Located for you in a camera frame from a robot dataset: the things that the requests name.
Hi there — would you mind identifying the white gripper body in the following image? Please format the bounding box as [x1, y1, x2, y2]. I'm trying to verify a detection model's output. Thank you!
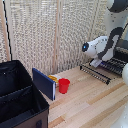
[89, 58, 103, 69]

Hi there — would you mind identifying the red plastic cup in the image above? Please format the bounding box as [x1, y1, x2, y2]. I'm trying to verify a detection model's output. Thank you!
[58, 78, 71, 95]

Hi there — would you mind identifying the bowl with yellow contents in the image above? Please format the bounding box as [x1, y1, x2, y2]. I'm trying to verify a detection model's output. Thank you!
[47, 74, 63, 89]

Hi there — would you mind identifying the dark blue book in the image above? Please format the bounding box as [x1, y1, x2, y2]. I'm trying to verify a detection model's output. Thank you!
[31, 67, 57, 102]

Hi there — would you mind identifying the beige woven folding screen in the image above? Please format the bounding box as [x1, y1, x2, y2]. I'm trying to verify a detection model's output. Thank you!
[0, 0, 128, 77]

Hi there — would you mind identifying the black fabric storage box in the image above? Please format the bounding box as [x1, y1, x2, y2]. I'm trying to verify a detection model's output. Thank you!
[0, 59, 50, 128]

